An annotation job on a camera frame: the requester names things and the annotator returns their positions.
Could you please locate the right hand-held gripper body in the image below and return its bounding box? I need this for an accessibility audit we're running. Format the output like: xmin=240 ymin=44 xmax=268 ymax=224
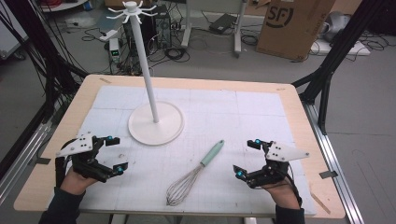
xmin=244 ymin=140 xmax=310 ymax=189

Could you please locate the white metal floor stand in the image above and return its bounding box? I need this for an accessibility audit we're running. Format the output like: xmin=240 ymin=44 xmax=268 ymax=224
xmin=181 ymin=0 xmax=250 ymax=59

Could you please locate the small device with green display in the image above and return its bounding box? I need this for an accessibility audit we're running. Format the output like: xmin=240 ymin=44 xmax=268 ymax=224
xmin=108 ymin=37 xmax=121 ymax=63

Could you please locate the black wrist strap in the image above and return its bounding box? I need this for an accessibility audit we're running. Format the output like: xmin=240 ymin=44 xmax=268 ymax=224
xmin=54 ymin=156 xmax=67 ymax=189
xmin=286 ymin=161 xmax=304 ymax=208

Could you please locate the person's right hand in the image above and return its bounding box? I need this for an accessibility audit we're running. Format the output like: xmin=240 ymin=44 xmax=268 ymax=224
xmin=261 ymin=175 xmax=302 ymax=210

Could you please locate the white flat board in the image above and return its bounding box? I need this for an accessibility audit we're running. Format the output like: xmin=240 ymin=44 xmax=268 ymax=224
xmin=310 ymin=38 xmax=372 ymax=57

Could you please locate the white power strip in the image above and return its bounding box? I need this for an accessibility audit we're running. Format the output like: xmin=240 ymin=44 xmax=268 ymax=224
xmin=99 ymin=29 xmax=120 ymax=42

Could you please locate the grey rounded object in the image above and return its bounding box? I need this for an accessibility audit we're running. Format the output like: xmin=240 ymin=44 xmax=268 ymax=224
xmin=318 ymin=10 xmax=352 ymax=43

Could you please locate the aluminium rail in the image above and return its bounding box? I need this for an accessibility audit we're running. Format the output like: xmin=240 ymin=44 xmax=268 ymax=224
xmin=303 ymin=101 xmax=365 ymax=224
xmin=0 ymin=105 xmax=64 ymax=206

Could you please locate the cardboard box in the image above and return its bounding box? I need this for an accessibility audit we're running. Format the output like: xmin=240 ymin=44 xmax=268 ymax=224
xmin=255 ymin=0 xmax=337 ymax=62

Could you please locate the black cable coil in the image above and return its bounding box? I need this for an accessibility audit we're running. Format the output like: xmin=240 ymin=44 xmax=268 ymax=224
xmin=163 ymin=46 xmax=191 ymax=63

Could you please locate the person's left hand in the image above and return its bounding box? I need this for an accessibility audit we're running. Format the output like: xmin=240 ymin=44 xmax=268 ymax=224
xmin=60 ymin=167 xmax=99 ymax=196

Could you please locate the whisk with mint green handle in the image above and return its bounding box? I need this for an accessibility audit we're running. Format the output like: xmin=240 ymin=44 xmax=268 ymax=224
xmin=165 ymin=139 xmax=225 ymax=207

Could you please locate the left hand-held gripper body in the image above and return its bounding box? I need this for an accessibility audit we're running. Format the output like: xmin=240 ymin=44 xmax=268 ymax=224
xmin=55 ymin=132 xmax=116 ymax=184

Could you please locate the black metal frame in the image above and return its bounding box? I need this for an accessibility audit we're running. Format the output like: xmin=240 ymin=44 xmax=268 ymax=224
xmin=4 ymin=0 xmax=90 ymax=125
xmin=291 ymin=0 xmax=387 ymax=136

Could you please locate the black computer tower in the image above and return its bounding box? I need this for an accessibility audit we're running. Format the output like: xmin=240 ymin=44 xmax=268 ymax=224
xmin=122 ymin=4 xmax=173 ymax=57

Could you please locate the white cabinet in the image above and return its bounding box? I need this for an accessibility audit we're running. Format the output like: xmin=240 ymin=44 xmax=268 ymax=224
xmin=0 ymin=6 xmax=29 ymax=60

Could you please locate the flat black device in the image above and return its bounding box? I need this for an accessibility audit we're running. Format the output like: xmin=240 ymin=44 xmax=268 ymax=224
xmin=208 ymin=13 xmax=238 ymax=35

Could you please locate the white round shelf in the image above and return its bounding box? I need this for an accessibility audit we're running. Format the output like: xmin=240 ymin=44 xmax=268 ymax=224
xmin=40 ymin=0 xmax=90 ymax=13

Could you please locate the white hook stand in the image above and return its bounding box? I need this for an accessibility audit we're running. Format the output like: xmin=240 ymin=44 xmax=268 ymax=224
xmin=106 ymin=0 xmax=185 ymax=147

